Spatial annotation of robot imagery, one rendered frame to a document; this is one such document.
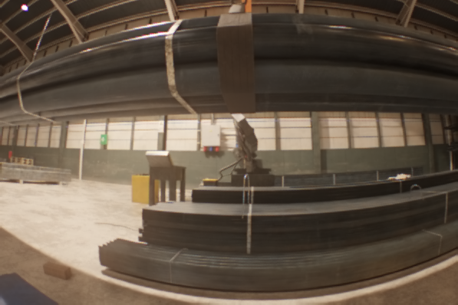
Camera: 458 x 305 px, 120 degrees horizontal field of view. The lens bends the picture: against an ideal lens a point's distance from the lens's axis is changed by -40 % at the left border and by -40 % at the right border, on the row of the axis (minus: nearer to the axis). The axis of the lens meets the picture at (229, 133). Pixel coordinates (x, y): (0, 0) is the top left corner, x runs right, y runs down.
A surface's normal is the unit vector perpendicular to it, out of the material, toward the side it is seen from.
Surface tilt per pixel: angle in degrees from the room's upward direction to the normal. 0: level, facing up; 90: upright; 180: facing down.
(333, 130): 90
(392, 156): 90
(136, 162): 90
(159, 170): 90
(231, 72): 120
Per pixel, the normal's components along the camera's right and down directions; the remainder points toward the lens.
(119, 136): -0.11, -0.18
